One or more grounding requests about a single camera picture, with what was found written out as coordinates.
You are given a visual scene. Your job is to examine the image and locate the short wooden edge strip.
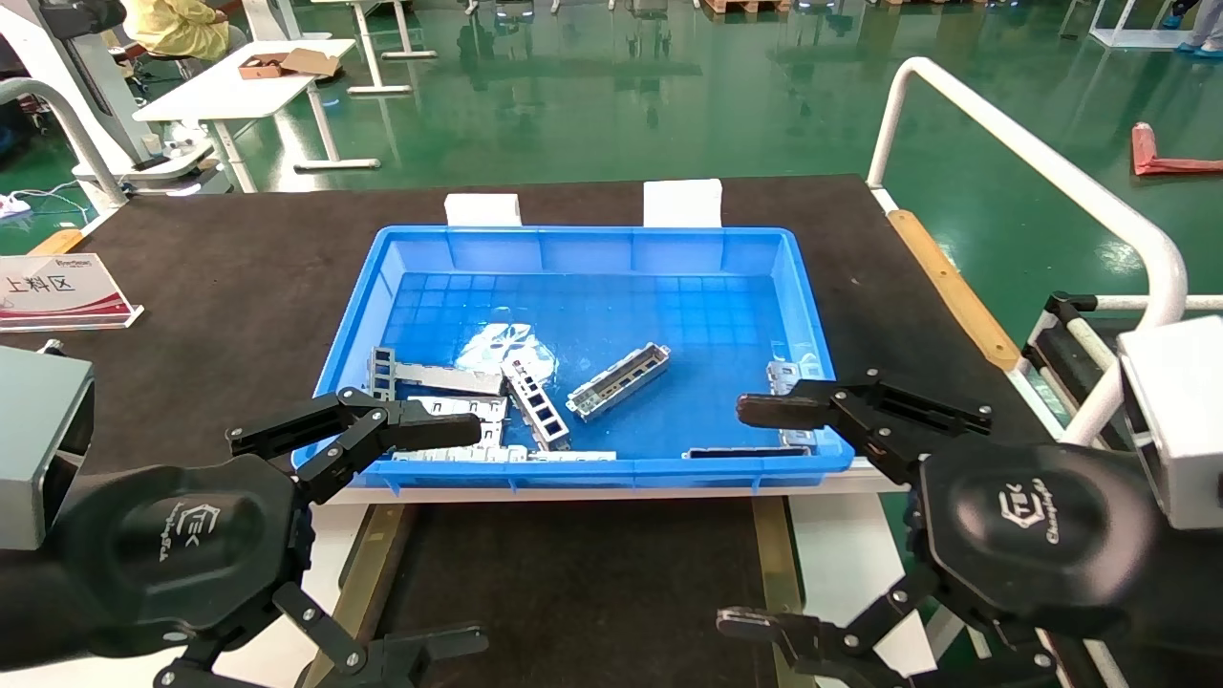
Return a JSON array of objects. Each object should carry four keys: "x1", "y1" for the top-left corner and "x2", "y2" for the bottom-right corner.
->
[{"x1": 27, "y1": 227, "x2": 86, "y2": 257}]

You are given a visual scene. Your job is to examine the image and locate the grey metal part with windows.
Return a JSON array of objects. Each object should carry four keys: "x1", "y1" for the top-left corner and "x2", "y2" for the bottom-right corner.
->
[{"x1": 501, "y1": 355, "x2": 573, "y2": 453}]

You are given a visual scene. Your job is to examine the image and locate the black roller frame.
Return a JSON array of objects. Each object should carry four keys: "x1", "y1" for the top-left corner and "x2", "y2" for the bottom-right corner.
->
[{"x1": 1020, "y1": 291, "x2": 1130, "y2": 442}]

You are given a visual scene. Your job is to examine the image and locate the grey curved tube rail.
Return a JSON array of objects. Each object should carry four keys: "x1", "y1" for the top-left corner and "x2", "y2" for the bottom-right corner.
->
[{"x1": 0, "y1": 76, "x2": 131, "y2": 213}]

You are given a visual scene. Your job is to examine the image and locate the blue plastic bin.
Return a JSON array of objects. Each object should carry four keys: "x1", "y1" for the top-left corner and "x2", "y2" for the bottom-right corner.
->
[{"x1": 291, "y1": 226, "x2": 854, "y2": 494}]

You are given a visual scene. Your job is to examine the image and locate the small white foam block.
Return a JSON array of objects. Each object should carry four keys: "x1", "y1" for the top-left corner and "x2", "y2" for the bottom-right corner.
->
[{"x1": 445, "y1": 193, "x2": 523, "y2": 228}]

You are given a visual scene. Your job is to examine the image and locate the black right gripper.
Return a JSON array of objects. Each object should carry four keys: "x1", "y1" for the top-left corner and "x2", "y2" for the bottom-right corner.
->
[{"x1": 717, "y1": 371, "x2": 1162, "y2": 688}]

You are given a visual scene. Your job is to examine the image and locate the white floor frame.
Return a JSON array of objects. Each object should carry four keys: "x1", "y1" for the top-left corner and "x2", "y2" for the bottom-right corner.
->
[{"x1": 1089, "y1": 0, "x2": 1184, "y2": 51}]

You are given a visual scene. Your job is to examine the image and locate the white robot stand with base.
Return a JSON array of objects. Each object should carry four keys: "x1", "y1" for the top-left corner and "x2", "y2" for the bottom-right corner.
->
[{"x1": 0, "y1": 0, "x2": 217, "y2": 199}]

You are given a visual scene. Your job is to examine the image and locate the grey metal part with frame end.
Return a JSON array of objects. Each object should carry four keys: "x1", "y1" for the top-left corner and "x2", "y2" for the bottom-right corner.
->
[{"x1": 368, "y1": 346, "x2": 505, "y2": 402}]

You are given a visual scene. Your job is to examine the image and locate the long grey metal bracket part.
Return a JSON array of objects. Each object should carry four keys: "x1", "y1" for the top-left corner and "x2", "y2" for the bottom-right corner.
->
[{"x1": 567, "y1": 342, "x2": 672, "y2": 422}]

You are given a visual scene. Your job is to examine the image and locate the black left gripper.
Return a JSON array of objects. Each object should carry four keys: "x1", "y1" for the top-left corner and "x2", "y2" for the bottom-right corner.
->
[{"x1": 53, "y1": 387, "x2": 490, "y2": 688}]

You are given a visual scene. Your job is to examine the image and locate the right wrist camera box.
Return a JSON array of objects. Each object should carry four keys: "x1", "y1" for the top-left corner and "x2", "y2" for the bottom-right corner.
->
[{"x1": 1116, "y1": 315, "x2": 1223, "y2": 531}]

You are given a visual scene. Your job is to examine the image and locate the acrylic sign with red print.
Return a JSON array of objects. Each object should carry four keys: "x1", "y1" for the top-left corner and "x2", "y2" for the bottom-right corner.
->
[{"x1": 0, "y1": 253, "x2": 145, "y2": 333}]

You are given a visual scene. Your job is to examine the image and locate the person with blue shoe covers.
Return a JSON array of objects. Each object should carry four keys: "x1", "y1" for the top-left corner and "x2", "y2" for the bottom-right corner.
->
[{"x1": 1161, "y1": 0, "x2": 1223, "y2": 54}]

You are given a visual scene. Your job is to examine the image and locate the red object on floor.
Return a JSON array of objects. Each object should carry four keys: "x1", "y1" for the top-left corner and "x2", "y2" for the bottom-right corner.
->
[{"x1": 1131, "y1": 122, "x2": 1223, "y2": 177}]

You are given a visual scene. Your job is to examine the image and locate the long wooden edge strip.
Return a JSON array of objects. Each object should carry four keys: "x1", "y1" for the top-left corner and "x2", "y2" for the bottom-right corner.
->
[{"x1": 887, "y1": 208, "x2": 1022, "y2": 373}]

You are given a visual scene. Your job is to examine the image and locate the long thin grey metal part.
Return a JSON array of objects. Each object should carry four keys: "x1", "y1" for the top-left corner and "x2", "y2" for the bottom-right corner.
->
[{"x1": 392, "y1": 446, "x2": 618, "y2": 464}]

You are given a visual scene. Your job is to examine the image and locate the grey metal part with tabs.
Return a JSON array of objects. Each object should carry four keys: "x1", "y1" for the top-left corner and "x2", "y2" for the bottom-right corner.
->
[{"x1": 766, "y1": 358, "x2": 825, "y2": 448}]

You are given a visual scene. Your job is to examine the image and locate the open cardboard box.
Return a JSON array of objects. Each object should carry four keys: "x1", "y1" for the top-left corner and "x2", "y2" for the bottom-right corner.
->
[{"x1": 237, "y1": 48, "x2": 342, "y2": 81}]

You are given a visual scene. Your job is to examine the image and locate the white table frame legs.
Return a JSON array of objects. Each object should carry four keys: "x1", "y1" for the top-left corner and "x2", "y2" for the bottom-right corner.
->
[{"x1": 311, "y1": 0, "x2": 439, "y2": 97}]

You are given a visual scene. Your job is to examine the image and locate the white paper label right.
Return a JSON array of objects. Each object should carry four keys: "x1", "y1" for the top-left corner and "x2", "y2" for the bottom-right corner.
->
[{"x1": 643, "y1": 179, "x2": 723, "y2": 228}]

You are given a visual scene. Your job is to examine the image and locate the person in yellow coat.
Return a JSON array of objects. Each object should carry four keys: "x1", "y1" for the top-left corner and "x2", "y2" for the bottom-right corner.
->
[{"x1": 119, "y1": 0, "x2": 247, "y2": 64}]

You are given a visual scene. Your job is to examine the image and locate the white background table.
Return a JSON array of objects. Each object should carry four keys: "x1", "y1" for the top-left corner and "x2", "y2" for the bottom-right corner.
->
[{"x1": 132, "y1": 38, "x2": 381, "y2": 195}]

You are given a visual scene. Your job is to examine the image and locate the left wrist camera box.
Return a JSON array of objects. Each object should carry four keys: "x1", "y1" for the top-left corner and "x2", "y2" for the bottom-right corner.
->
[{"x1": 0, "y1": 344, "x2": 97, "y2": 551}]

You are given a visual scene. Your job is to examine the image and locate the black table mat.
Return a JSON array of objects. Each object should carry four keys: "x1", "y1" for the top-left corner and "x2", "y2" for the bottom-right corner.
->
[{"x1": 0, "y1": 175, "x2": 1054, "y2": 485}]

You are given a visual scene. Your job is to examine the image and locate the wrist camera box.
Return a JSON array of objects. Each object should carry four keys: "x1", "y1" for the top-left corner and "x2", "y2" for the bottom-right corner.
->
[
  {"x1": 0, "y1": 344, "x2": 97, "y2": 551},
  {"x1": 1116, "y1": 315, "x2": 1223, "y2": 531}
]

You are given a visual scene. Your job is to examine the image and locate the white tubular guard rail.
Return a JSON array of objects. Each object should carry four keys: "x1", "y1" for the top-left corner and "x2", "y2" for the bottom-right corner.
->
[{"x1": 865, "y1": 55, "x2": 1223, "y2": 448}]

